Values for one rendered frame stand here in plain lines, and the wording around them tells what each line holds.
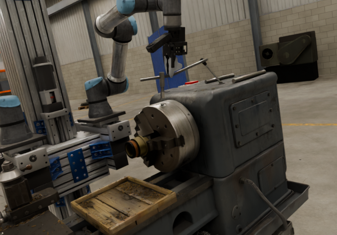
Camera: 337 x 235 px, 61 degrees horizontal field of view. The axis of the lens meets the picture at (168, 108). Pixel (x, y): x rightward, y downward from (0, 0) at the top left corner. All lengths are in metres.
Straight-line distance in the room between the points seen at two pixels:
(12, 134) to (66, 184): 0.39
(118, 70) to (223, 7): 10.78
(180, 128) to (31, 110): 0.96
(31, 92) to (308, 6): 10.18
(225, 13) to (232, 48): 1.41
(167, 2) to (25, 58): 0.96
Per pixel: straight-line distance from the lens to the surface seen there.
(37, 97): 1.84
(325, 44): 11.09
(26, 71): 1.84
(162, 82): 1.24
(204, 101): 1.25
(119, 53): 1.69
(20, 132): 1.62
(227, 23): 12.22
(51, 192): 1.20
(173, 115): 1.22
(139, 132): 1.27
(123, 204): 1.25
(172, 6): 1.19
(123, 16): 1.29
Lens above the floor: 1.42
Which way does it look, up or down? 9 degrees down
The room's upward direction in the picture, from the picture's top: 11 degrees counter-clockwise
